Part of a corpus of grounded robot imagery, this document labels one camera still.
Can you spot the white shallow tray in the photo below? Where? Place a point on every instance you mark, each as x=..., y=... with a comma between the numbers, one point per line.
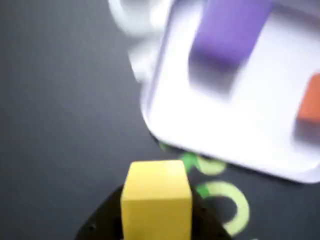
x=225, y=130

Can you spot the dark mat with WOWROBO print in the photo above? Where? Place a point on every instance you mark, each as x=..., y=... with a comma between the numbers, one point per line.
x=50, y=125

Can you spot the purple cube block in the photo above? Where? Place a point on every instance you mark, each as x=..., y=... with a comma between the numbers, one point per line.
x=225, y=32

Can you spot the orange cube block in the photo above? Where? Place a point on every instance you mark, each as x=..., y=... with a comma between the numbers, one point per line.
x=311, y=105

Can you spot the yellow cube block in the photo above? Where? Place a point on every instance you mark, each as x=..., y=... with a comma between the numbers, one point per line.
x=155, y=200

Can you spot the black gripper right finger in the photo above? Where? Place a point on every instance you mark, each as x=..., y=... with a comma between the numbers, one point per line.
x=207, y=225

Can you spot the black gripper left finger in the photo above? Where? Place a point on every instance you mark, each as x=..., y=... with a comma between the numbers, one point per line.
x=105, y=220

